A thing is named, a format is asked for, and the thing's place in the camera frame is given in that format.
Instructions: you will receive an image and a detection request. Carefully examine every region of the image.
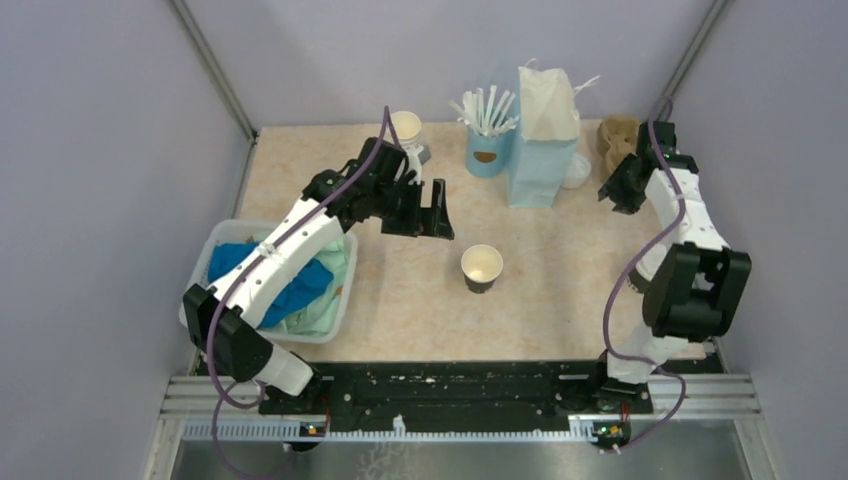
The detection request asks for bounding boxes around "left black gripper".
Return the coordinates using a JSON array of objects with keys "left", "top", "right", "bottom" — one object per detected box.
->
[{"left": 371, "top": 175, "right": 452, "bottom": 238}]

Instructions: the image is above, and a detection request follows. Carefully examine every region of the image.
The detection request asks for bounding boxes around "black paper coffee cup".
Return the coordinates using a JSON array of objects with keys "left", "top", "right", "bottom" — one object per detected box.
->
[{"left": 627, "top": 262, "right": 653, "bottom": 294}]

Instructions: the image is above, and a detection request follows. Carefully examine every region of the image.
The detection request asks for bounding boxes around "stack of paper cups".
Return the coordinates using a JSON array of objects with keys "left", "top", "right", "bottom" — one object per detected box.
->
[{"left": 391, "top": 111, "right": 425, "bottom": 154}]

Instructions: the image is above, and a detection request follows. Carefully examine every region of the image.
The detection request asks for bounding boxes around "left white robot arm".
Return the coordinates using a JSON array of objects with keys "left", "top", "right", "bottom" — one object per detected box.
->
[{"left": 180, "top": 137, "right": 455, "bottom": 414}]

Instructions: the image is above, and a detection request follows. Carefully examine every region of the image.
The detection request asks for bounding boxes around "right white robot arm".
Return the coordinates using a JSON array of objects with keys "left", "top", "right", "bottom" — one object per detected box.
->
[{"left": 586, "top": 120, "right": 752, "bottom": 412}]

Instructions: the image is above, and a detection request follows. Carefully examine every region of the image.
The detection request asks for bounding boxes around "stack of spare lids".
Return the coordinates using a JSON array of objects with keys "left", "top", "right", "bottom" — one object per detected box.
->
[{"left": 562, "top": 152, "right": 592, "bottom": 190}]

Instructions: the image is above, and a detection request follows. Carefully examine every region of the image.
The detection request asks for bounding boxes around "brown pulp cup carrier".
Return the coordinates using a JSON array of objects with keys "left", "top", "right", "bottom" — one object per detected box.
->
[{"left": 596, "top": 114, "right": 640, "bottom": 179}]

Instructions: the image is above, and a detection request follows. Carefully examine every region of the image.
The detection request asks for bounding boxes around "light blue paper bag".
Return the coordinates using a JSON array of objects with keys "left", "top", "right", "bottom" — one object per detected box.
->
[{"left": 506, "top": 58, "right": 601, "bottom": 208}]

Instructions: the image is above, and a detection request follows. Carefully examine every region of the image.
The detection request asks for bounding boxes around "blue straw holder cup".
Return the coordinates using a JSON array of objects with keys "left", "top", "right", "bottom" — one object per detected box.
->
[{"left": 465, "top": 129, "right": 514, "bottom": 178}]

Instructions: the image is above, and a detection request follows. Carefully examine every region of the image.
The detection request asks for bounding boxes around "blue cloth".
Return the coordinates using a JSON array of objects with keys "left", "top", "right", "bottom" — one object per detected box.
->
[{"left": 207, "top": 242, "right": 334, "bottom": 329}]

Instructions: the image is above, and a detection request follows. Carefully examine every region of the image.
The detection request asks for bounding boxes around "bundle of wrapped straws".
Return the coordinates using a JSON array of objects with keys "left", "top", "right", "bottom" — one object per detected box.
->
[{"left": 448, "top": 85, "right": 520, "bottom": 138}]

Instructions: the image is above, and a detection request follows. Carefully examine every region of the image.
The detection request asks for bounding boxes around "light green cloth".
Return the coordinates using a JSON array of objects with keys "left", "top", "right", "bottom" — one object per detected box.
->
[{"left": 284, "top": 238, "right": 349, "bottom": 337}]

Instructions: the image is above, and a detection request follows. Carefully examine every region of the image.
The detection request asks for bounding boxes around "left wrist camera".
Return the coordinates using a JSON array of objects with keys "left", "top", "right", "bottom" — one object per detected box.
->
[{"left": 406, "top": 145, "right": 432, "bottom": 170}]

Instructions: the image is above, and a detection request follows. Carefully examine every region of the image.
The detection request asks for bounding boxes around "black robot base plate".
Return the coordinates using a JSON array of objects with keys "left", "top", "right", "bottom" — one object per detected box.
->
[{"left": 259, "top": 360, "right": 653, "bottom": 433}]

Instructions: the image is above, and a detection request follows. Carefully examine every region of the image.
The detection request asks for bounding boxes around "white cable duct strip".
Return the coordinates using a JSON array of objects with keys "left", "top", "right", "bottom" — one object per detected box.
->
[{"left": 217, "top": 417, "right": 597, "bottom": 443}]

